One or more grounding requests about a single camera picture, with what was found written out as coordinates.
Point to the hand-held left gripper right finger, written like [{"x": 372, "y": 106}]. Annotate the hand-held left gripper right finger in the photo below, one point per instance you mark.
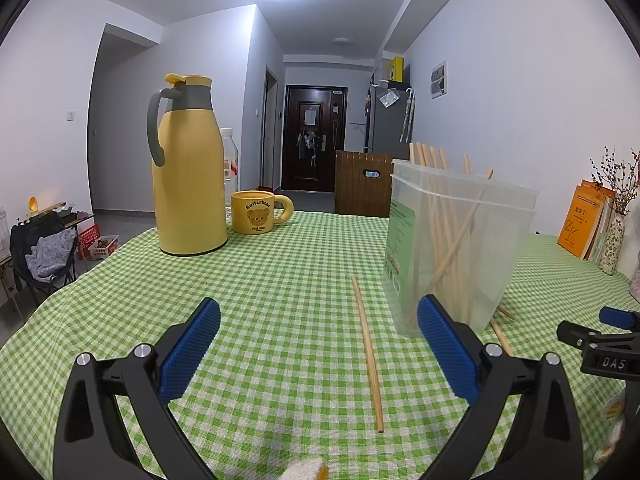
[{"x": 447, "y": 347}]

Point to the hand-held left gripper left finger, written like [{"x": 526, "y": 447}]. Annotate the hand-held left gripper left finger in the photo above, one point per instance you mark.
[{"x": 192, "y": 347}]

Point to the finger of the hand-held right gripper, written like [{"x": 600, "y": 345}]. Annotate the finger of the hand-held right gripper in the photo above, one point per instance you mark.
[
  {"x": 620, "y": 318},
  {"x": 575, "y": 334}
]

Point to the wooden chopstick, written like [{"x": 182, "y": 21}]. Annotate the wooden chopstick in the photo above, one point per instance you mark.
[
  {"x": 501, "y": 337},
  {"x": 505, "y": 314},
  {"x": 367, "y": 355}
]

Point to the clear plastic container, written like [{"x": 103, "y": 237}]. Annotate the clear plastic container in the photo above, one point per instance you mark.
[{"x": 500, "y": 240}]

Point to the bunch of chopsticks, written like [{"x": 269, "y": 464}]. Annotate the bunch of chopsticks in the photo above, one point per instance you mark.
[{"x": 419, "y": 155}]

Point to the person's right hand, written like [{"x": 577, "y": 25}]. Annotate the person's right hand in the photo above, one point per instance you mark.
[{"x": 611, "y": 425}]

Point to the person's left hand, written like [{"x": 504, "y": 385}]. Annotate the person's left hand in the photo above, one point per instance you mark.
[{"x": 302, "y": 470}]

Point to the pale pink object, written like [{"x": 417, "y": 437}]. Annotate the pale pink object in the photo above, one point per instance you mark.
[{"x": 635, "y": 285}]

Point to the floral patterned vase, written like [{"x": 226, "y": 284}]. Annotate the floral patterned vase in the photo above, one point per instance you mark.
[{"x": 612, "y": 245}]

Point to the pale green book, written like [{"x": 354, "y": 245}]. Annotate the pale green book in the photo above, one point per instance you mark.
[{"x": 601, "y": 230}]

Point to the green checked tablecloth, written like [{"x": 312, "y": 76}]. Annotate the green checked tablecloth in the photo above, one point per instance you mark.
[{"x": 275, "y": 310}]

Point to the orange book with black print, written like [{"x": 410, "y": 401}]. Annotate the orange book with black print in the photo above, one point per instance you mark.
[{"x": 577, "y": 225}]

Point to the plain orange book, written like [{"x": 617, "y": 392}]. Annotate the plain orange book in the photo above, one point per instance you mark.
[{"x": 597, "y": 187}]

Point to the dried flower bunch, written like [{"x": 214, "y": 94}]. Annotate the dried flower bunch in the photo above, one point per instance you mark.
[{"x": 617, "y": 180}]

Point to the yellow bear mug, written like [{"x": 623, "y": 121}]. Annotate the yellow bear mug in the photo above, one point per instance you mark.
[{"x": 250, "y": 215}]

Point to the red plastic basket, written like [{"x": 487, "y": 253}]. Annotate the red plastic basket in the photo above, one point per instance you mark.
[{"x": 86, "y": 242}]

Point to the yellow thermos jug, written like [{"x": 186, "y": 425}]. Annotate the yellow thermos jug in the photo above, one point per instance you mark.
[{"x": 190, "y": 185}]

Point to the grey clothes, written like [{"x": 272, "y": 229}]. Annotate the grey clothes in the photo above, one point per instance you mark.
[{"x": 50, "y": 257}]

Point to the clear plastic water bottle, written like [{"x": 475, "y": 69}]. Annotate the clear plastic water bottle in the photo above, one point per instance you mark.
[{"x": 230, "y": 160}]

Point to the black folding chair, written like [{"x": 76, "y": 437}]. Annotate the black folding chair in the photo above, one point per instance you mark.
[{"x": 20, "y": 240}]

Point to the dark front door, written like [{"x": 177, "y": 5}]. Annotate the dark front door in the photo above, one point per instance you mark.
[{"x": 295, "y": 160}]

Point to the grey refrigerator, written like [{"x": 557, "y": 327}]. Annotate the grey refrigerator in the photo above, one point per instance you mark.
[{"x": 387, "y": 130}]

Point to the dark side door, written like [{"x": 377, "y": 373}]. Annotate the dark side door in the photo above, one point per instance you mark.
[{"x": 270, "y": 135}]

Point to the white folded umbrella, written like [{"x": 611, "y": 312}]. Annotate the white folded umbrella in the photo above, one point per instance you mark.
[{"x": 407, "y": 115}]

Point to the clear plastic bag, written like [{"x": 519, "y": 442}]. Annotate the clear plastic bag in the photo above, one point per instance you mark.
[{"x": 389, "y": 98}]

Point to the yellow box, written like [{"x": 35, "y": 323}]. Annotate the yellow box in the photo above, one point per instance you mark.
[{"x": 396, "y": 68}]

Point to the small flush ceiling lamp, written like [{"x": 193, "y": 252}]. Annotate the small flush ceiling lamp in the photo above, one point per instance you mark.
[{"x": 342, "y": 41}]

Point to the white wall panel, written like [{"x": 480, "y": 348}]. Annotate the white wall panel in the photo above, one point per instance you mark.
[{"x": 438, "y": 80}]

